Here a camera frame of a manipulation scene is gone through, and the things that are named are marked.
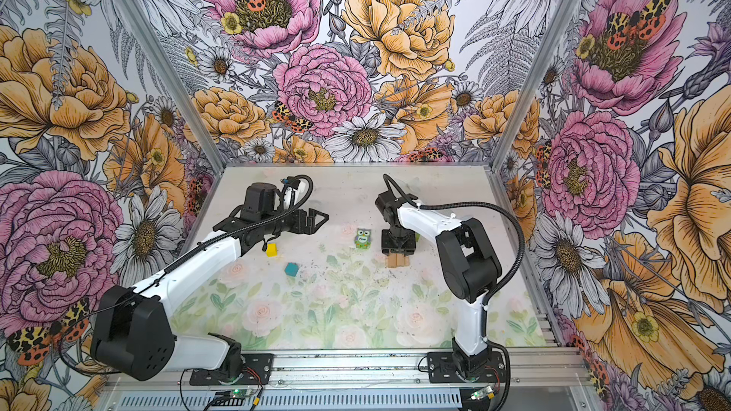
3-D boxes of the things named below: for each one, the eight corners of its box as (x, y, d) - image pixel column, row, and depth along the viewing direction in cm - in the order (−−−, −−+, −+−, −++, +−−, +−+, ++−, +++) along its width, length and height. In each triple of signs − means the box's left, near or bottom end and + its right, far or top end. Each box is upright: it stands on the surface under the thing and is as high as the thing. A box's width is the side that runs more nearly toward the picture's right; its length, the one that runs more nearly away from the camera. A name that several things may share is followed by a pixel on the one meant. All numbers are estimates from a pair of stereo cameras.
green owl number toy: (354, 248, 99) (354, 245, 98) (355, 230, 104) (355, 227, 103) (370, 248, 100) (370, 245, 98) (370, 231, 104) (370, 227, 103)
